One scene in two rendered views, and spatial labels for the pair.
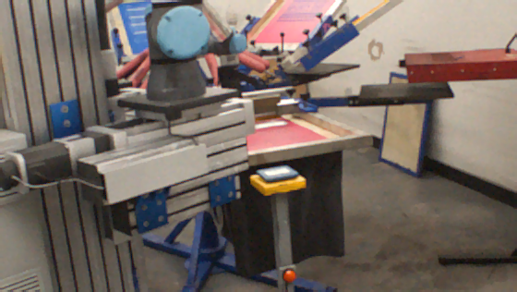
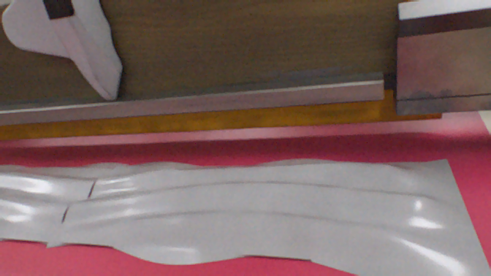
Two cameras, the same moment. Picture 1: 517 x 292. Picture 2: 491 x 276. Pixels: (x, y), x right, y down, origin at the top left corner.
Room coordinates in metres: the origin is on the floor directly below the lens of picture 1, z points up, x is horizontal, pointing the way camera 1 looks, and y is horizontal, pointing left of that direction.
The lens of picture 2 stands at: (2.47, -0.11, 1.06)
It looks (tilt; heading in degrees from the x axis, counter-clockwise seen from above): 27 degrees down; 38
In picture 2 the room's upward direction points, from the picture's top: 12 degrees counter-clockwise
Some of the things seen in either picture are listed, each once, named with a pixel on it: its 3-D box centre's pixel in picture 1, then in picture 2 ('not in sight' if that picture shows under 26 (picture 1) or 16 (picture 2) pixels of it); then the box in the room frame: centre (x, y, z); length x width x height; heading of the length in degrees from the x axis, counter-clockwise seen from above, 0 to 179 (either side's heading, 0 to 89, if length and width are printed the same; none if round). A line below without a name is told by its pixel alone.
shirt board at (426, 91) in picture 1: (318, 101); not in sight; (3.28, -0.30, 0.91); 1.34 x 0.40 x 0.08; 78
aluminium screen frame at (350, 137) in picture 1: (255, 130); not in sight; (2.42, 0.03, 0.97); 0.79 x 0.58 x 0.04; 18
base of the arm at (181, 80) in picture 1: (174, 75); not in sight; (1.62, 0.21, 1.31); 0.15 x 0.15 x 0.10
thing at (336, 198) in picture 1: (287, 212); not in sight; (2.14, -0.06, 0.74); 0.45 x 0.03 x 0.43; 108
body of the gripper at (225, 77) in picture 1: (229, 79); not in sight; (2.61, 0.12, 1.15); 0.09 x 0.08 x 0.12; 108
